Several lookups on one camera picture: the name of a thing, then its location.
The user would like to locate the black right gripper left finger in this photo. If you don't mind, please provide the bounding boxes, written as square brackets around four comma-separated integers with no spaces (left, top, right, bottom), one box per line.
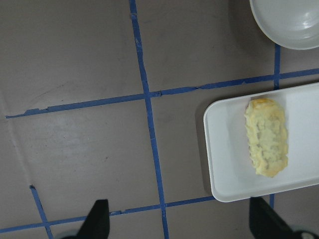
[76,199,110,239]

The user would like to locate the white shallow dish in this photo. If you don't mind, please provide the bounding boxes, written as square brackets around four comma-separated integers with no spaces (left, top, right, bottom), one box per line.
[250,0,319,50]

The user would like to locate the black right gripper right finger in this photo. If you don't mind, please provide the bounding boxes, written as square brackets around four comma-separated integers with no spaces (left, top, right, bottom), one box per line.
[249,197,296,239]

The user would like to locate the yellow bread loaf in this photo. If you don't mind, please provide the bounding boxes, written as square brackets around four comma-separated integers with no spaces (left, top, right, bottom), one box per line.
[245,98,288,178]

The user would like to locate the white rectangular tray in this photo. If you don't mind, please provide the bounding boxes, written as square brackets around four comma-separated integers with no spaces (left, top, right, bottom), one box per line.
[203,83,319,202]

